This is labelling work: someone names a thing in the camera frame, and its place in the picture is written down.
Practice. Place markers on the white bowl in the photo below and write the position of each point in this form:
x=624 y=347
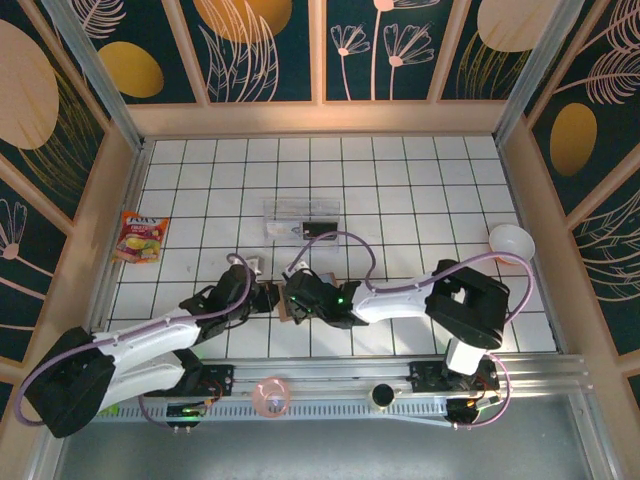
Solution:
x=510 y=242

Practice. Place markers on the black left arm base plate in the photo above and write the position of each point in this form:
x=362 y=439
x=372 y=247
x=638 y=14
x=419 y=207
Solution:
x=217 y=380

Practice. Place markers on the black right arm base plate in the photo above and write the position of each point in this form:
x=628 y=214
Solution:
x=425 y=375

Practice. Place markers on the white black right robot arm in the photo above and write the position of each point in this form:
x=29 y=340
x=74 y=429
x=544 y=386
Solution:
x=395 y=307

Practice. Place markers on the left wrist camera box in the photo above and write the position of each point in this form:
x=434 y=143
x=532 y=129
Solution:
x=252 y=264

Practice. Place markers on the black VIP credit card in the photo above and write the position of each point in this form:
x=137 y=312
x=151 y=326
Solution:
x=320 y=231

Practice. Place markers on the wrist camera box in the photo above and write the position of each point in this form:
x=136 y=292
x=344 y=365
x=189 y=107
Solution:
x=288 y=274
x=252 y=264

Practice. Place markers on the pink clear plastic bowl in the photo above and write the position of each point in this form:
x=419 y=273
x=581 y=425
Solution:
x=271 y=397

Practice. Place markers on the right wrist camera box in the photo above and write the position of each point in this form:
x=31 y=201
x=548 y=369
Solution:
x=288 y=274

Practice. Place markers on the black round cap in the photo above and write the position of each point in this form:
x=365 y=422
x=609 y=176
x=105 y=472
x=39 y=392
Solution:
x=382 y=396

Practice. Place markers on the fruit candy bag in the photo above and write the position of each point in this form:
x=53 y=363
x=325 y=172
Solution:
x=141 y=237

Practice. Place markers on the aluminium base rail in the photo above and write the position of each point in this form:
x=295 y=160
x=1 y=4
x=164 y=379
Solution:
x=325 y=372

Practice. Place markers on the tan leather card holder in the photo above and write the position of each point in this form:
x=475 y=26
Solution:
x=283 y=309

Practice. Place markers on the clear acrylic box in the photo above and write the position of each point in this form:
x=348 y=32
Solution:
x=300 y=210

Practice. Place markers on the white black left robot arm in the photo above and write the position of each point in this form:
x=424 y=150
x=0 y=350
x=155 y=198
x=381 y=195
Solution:
x=150 y=345

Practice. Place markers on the aluminium frame post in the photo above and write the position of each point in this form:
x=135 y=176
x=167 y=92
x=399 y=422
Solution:
x=535 y=70
x=95 y=70

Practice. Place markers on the silver credit card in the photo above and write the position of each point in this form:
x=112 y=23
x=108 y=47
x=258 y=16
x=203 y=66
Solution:
x=282 y=230

